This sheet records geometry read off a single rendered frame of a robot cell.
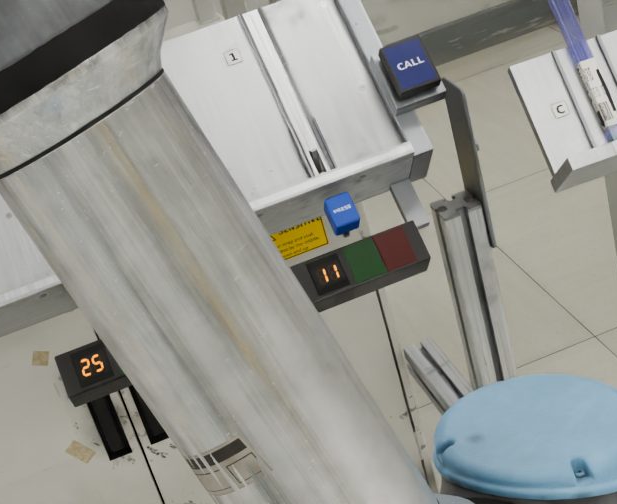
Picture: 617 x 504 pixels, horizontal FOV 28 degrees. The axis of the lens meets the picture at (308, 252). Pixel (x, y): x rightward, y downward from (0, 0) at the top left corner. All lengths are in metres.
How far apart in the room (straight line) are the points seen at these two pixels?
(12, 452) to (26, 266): 0.47
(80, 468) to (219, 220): 1.08
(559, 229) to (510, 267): 0.15
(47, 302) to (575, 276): 1.34
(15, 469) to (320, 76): 0.65
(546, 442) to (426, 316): 1.60
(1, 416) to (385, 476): 1.01
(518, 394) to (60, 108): 0.34
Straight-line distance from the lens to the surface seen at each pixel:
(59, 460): 1.56
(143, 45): 0.50
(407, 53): 1.15
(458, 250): 1.21
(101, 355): 1.10
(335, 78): 1.18
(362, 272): 1.11
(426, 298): 2.31
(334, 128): 1.16
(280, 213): 1.13
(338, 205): 1.11
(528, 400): 0.71
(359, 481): 0.55
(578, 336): 2.13
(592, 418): 0.69
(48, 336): 1.48
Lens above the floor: 1.20
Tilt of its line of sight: 28 degrees down
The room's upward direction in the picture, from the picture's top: 16 degrees counter-clockwise
